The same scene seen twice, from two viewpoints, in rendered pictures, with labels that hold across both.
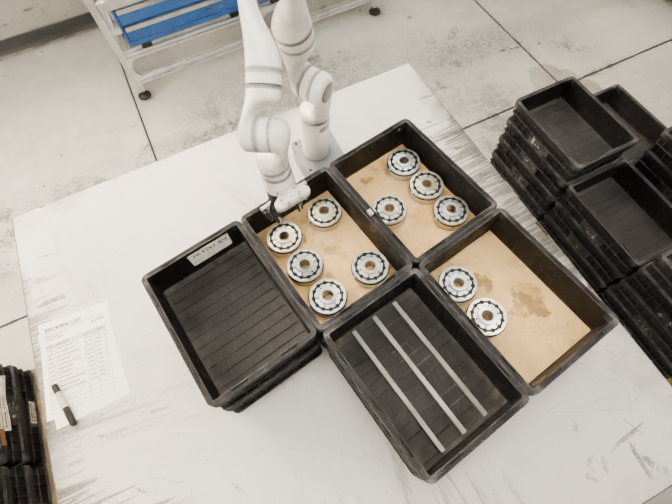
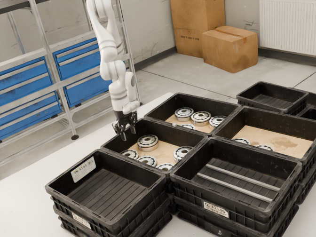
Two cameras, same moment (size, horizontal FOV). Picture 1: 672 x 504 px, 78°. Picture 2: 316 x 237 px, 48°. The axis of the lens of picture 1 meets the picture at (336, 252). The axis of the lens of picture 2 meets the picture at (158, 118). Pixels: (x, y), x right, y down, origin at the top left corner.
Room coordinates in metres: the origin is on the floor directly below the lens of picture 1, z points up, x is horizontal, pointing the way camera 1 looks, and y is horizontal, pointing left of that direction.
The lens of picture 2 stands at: (-0.79, 0.34, 1.78)
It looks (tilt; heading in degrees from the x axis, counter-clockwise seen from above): 29 degrees down; 345
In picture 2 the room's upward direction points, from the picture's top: 10 degrees counter-clockwise
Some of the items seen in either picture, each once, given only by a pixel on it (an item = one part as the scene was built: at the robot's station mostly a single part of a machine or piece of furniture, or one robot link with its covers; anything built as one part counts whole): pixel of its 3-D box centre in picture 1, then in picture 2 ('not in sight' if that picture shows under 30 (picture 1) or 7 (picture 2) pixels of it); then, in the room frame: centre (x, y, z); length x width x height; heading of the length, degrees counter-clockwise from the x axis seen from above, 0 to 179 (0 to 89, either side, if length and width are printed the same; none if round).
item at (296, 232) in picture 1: (284, 236); (127, 156); (0.57, 0.14, 0.86); 0.10 x 0.10 x 0.01
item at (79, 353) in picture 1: (79, 360); not in sight; (0.30, 0.79, 0.70); 0.33 x 0.23 x 0.01; 21
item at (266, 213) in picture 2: (421, 365); (234, 170); (0.16, -0.17, 0.92); 0.40 x 0.30 x 0.02; 30
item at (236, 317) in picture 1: (232, 311); (107, 193); (0.35, 0.29, 0.87); 0.40 x 0.30 x 0.11; 30
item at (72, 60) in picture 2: not in sight; (94, 67); (2.58, -0.03, 0.60); 0.72 x 0.03 x 0.56; 111
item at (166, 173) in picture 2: (323, 242); (153, 144); (0.50, 0.03, 0.92); 0.40 x 0.30 x 0.02; 30
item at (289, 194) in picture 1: (281, 181); (123, 101); (0.56, 0.11, 1.13); 0.11 x 0.09 x 0.06; 30
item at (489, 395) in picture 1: (418, 369); (234, 181); (0.16, -0.17, 0.87); 0.40 x 0.30 x 0.11; 30
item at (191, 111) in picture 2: (403, 161); (184, 112); (0.79, -0.24, 0.86); 0.10 x 0.10 x 0.01
